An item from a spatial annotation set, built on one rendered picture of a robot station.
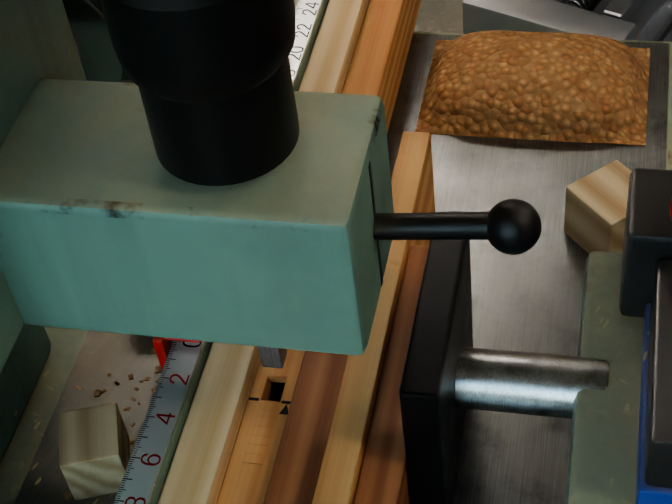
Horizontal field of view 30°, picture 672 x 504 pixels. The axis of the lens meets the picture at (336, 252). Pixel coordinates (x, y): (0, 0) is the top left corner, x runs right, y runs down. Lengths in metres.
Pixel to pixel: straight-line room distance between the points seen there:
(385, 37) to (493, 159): 0.09
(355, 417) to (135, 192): 0.13
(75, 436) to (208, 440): 0.18
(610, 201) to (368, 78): 0.15
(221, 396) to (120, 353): 0.23
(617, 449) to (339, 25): 0.31
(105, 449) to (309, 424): 0.18
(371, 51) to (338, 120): 0.25
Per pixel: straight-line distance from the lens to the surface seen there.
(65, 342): 0.77
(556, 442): 0.56
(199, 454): 0.51
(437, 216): 0.45
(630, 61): 0.73
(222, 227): 0.42
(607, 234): 0.61
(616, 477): 0.48
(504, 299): 0.61
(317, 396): 0.52
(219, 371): 0.53
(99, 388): 0.74
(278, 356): 0.52
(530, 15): 1.00
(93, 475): 0.68
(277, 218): 0.42
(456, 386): 0.51
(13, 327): 0.49
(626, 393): 0.50
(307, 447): 0.51
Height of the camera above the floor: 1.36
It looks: 46 degrees down
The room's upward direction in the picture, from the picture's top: 8 degrees counter-clockwise
